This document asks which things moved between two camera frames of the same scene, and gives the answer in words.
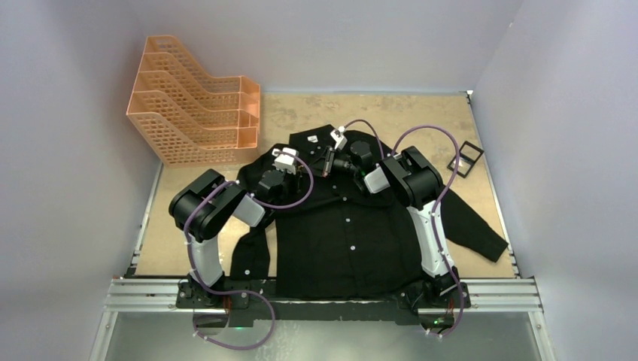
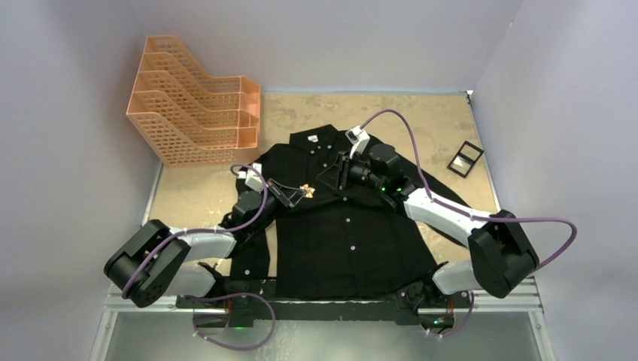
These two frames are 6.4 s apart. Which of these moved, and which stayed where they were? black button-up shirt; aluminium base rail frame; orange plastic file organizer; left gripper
Moved: left gripper
Stayed: black button-up shirt; aluminium base rail frame; orange plastic file organizer
